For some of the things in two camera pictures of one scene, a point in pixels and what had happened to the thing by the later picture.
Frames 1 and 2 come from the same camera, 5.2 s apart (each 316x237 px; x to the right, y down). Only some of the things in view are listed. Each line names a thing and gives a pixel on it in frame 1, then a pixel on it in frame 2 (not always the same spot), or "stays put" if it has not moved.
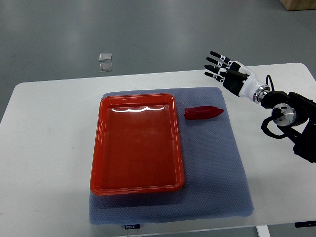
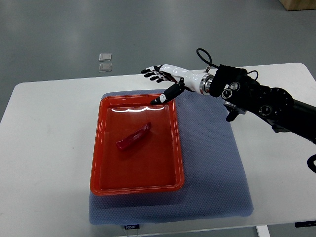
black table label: [132, 226] stays put
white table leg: [263, 231] stays put
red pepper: [201, 112] to [126, 141]
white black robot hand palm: [242, 81] to [201, 82]
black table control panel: [306, 223] stays put
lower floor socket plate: [105, 67] stays put
